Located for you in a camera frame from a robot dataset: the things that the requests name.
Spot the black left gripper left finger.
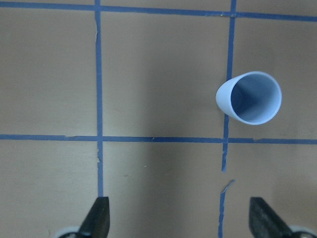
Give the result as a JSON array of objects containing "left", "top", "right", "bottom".
[{"left": 78, "top": 197, "right": 110, "bottom": 238}]

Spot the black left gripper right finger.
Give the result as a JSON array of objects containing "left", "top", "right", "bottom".
[{"left": 249, "top": 197, "right": 293, "bottom": 238}]

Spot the light blue plastic cup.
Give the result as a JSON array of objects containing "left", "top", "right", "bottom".
[{"left": 215, "top": 71, "right": 282, "bottom": 125}]

